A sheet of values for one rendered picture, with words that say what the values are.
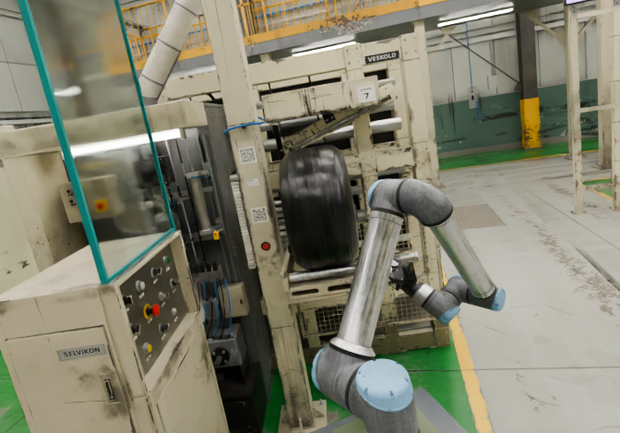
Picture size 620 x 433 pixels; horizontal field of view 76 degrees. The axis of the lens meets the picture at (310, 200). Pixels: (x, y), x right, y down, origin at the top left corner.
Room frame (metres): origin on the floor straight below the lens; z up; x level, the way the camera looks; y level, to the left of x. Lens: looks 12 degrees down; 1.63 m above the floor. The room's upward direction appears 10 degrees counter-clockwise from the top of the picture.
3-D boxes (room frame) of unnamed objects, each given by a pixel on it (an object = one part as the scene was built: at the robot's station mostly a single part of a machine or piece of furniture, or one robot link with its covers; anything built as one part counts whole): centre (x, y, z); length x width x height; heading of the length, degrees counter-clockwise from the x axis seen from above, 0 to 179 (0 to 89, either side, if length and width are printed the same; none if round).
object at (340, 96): (2.22, -0.15, 1.71); 0.61 x 0.25 x 0.15; 87
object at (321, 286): (1.79, 0.00, 0.84); 0.36 x 0.09 x 0.06; 87
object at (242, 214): (1.90, 0.33, 1.19); 0.05 x 0.04 x 0.48; 177
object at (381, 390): (0.98, -0.11, 0.82); 0.17 x 0.15 x 0.18; 37
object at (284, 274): (1.94, 0.17, 0.90); 0.40 x 0.03 x 0.10; 177
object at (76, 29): (1.35, 0.60, 1.75); 0.55 x 0.02 x 0.95; 177
